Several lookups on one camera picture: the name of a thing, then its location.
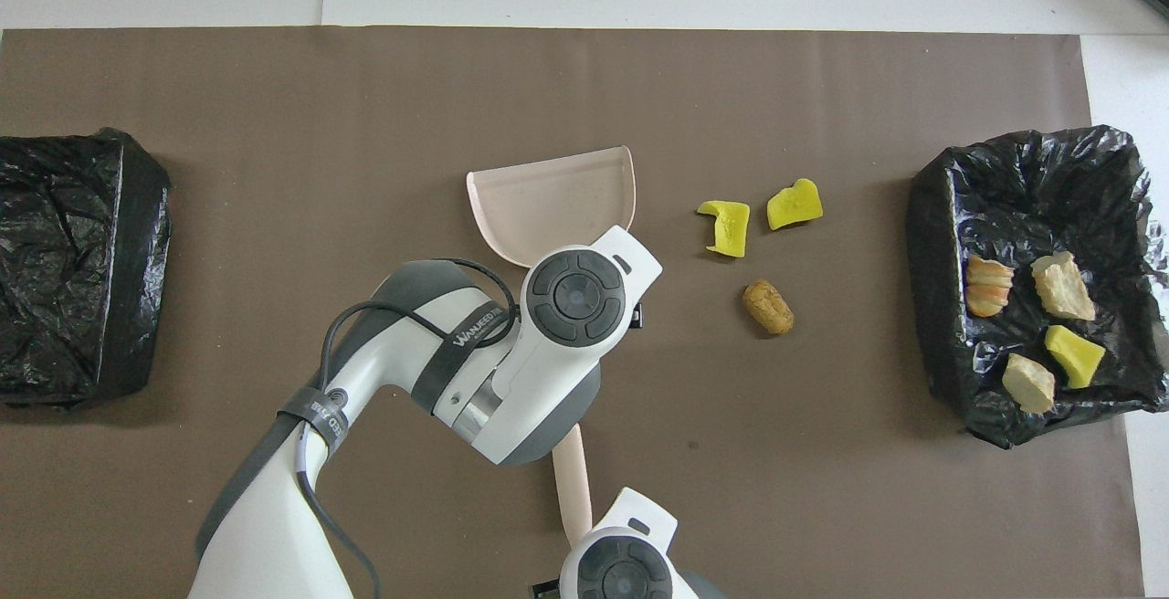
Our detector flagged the beige hand brush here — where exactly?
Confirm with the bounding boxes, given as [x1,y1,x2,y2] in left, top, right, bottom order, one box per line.
[551,423,595,547]

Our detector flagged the yellow sponge piece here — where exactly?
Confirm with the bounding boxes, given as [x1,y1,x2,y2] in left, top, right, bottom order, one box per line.
[696,200,752,259]
[765,178,825,232]
[1044,324,1107,390]

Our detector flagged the brown sponge lump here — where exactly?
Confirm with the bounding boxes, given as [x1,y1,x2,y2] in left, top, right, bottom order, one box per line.
[742,279,796,336]

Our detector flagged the beige plastic dustpan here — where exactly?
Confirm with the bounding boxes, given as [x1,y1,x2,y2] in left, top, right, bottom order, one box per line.
[466,145,637,268]

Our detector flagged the beige foam chunk orange striped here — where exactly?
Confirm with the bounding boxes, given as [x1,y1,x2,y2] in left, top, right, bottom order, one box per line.
[966,256,1016,319]

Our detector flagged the pale beige foam chunk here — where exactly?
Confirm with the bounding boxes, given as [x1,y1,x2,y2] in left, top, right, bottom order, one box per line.
[1002,352,1057,415]
[1031,250,1098,322]

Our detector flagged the black bag lined bin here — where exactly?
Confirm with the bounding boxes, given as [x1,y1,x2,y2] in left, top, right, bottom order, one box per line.
[0,127,174,410]
[905,124,1169,452]

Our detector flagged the brown paper mat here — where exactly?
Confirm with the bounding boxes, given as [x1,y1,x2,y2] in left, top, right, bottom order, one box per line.
[0,26,1147,599]

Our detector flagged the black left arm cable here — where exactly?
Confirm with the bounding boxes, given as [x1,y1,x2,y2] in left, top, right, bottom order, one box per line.
[297,257,521,599]

